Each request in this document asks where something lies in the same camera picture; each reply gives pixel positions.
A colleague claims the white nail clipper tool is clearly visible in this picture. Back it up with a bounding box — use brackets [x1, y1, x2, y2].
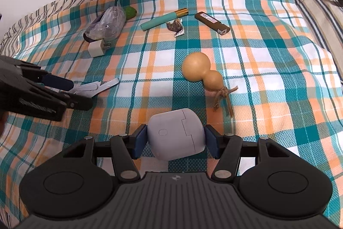
[68, 78, 120, 98]

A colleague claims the white earbuds case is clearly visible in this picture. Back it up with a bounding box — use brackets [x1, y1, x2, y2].
[147, 108, 205, 161]

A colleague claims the white plug adapter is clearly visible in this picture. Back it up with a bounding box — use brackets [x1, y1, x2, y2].
[88, 39, 112, 58]

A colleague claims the dark purple cylinder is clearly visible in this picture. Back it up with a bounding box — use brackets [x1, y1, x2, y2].
[83, 12, 106, 43]

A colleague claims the clear plastic bag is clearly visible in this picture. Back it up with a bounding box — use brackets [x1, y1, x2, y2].
[85, 0, 127, 41]

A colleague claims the tan gourd ornament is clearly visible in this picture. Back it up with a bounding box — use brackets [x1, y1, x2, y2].
[181, 52, 238, 117]

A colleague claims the plaid teal orange blanket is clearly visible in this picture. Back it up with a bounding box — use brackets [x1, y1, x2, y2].
[1, 0, 342, 227]

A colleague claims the green leaf piece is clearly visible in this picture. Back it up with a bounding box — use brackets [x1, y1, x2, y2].
[124, 6, 137, 20]

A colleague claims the small seashell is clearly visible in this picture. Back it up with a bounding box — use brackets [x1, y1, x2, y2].
[166, 18, 185, 37]

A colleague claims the teal gold-capped tube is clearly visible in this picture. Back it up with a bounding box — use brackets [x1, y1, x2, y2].
[140, 8, 189, 31]

